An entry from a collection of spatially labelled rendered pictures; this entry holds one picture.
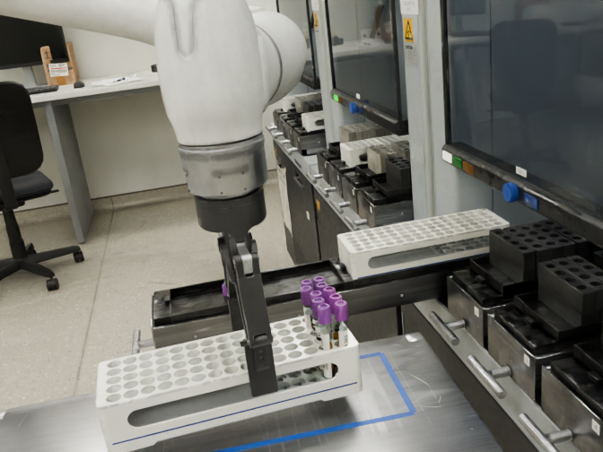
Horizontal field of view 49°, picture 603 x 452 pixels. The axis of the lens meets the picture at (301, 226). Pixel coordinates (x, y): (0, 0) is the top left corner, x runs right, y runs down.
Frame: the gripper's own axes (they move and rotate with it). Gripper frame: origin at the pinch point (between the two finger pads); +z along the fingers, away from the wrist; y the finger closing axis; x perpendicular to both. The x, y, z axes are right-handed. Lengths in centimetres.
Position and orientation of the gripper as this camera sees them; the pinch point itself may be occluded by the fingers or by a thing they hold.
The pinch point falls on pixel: (253, 352)
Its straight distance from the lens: 79.9
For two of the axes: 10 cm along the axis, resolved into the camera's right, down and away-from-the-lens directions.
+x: 9.6, -1.8, 2.1
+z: 1.1, 9.4, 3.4
